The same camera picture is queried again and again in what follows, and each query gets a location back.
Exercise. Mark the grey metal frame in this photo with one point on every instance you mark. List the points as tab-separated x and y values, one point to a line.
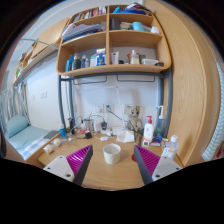
169	100

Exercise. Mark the white round roll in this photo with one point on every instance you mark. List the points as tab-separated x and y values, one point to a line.
48	149
57	142

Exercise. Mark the small white display device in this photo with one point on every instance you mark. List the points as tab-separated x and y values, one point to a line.
146	143

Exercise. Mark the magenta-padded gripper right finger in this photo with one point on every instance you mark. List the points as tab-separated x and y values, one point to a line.
166	166

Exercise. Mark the grey striped curtain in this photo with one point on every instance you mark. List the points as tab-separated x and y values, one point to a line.
13	103

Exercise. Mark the wooden loft bed rail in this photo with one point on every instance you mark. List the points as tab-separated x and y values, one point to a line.
46	38

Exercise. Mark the white wall socket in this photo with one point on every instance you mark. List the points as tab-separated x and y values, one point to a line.
109	107
99	108
128	108

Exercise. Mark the bed with light sheet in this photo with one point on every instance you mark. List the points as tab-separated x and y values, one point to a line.
26	140

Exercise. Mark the clear plastic water bottle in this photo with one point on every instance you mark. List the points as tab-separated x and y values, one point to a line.
170	150

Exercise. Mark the wooden shelf unit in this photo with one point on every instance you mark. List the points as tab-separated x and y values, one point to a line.
110	40

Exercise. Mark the wooden wardrobe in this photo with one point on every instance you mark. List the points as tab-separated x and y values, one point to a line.
186	100

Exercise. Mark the cream plastic cup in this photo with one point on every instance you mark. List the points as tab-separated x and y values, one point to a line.
112	156

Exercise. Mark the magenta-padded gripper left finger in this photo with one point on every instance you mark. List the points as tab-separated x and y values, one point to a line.
58	166

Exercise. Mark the white tissue pack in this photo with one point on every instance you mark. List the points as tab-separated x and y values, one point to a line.
125	136

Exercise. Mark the blue spray bottle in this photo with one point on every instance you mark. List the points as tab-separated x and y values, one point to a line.
160	125

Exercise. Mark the black charger block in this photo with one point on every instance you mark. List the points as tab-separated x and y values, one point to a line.
88	135

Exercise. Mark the green striped white towel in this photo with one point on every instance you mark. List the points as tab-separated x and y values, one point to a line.
215	126

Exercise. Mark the white power strip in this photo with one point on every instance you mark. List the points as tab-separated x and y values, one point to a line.
106	132

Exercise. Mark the white red-pump lotion bottle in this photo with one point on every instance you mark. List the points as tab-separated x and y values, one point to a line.
148	131

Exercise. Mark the brown tree figure toy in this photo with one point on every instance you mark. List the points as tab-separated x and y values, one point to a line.
134	120

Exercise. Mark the small blue bottle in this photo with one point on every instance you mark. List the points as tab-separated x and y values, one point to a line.
62	131

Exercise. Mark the black cylindrical gadget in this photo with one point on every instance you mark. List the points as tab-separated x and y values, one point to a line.
71	125

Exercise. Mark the teal pillow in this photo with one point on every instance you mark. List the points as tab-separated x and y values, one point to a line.
16	125

